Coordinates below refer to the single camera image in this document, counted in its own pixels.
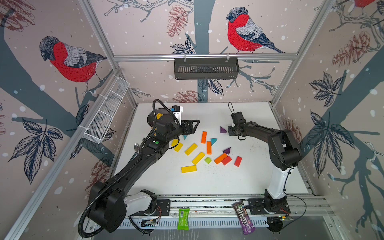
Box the yellow block centre upper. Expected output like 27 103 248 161
185 144 198 156

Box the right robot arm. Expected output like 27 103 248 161
228 121 303 214

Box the light green small block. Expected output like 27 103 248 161
205 157 212 164

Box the purple triangle block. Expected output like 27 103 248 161
220 127 227 134
223 147 231 155

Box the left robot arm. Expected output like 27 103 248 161
78 99 200 238

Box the yellow block centre lower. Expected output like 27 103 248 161
192 152 205 165

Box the yellow block bottom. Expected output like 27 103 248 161
181 165 197 174

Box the yellow block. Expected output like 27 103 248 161
174 143 183 152
181 165 197 174
185 144 198 156
192 152 205 165
171 139 179 148

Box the white wire basket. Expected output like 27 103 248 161
83 77 130 144

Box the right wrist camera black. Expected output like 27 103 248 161
231 112 247 126

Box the purple candy packet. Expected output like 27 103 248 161
232 201 255 235

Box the red block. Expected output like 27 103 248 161
222 156 232 166
234 156 243 167

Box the orange long block middle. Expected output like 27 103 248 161
207 141 212 155

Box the red block right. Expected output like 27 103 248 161
234 156 243 167

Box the yellow block far left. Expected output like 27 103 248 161
171 139 179 148

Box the orange long block upper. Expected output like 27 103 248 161
201 131 207 144

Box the red block left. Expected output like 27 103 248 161
222 156 232 166

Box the black wire basket shelf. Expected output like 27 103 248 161
174 58 240 80

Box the green snack packet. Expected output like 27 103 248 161
178 209 190 231

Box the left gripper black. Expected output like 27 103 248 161
165 118 200 144

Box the metal spoon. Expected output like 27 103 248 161
134 143 140 153

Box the orange long block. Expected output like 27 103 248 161
207 141 212 155
201 131 207 144

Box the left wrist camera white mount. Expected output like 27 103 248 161
171 105 184 125

